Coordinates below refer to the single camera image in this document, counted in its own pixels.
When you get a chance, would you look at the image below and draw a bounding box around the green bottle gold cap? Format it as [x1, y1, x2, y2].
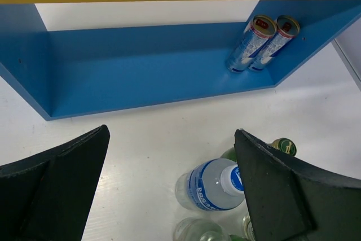
[221, 138, 297, 162]

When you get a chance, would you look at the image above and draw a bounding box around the right energy drink can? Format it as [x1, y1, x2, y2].
[248, 15, 301, 72]

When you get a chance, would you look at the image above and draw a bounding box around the left energy drink can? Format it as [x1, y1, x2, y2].
[226, 15, 277, 73]

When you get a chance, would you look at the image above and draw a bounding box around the blue label water bottle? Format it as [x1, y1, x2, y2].
[175, 158, 245, 212]

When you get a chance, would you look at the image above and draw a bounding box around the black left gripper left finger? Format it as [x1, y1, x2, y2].
[1, 125, 110, 240]

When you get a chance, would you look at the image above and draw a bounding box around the clear glass bottle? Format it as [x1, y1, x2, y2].
[242, 215, 256, 241]
[173, 217, 231, 241]

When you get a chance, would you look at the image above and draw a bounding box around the blue and yellow shelf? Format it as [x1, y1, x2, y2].
[1, 0, 360, 120]

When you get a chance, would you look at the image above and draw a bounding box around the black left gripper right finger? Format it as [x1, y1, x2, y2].
[234, 129, 360, 240]

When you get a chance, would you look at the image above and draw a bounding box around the energy drink can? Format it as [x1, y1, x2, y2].
[248, 15, 301, 72]
[226, 15, 277, 73]

